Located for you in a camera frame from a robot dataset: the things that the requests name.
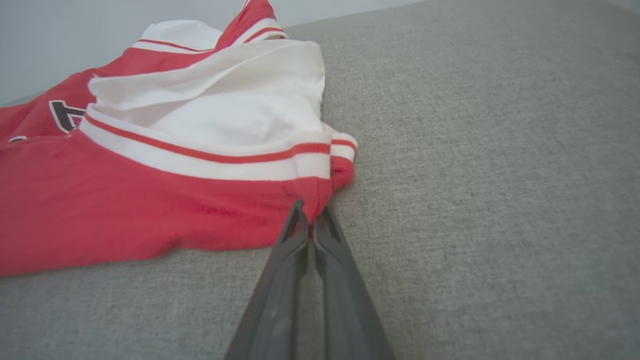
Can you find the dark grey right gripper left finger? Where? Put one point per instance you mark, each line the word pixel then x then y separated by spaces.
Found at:
pixel 275 300

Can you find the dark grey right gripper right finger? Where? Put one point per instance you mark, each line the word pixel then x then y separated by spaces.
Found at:
pixel 345 310

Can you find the red garment with white stripes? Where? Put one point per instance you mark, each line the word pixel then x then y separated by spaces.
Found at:
pixel 125 200

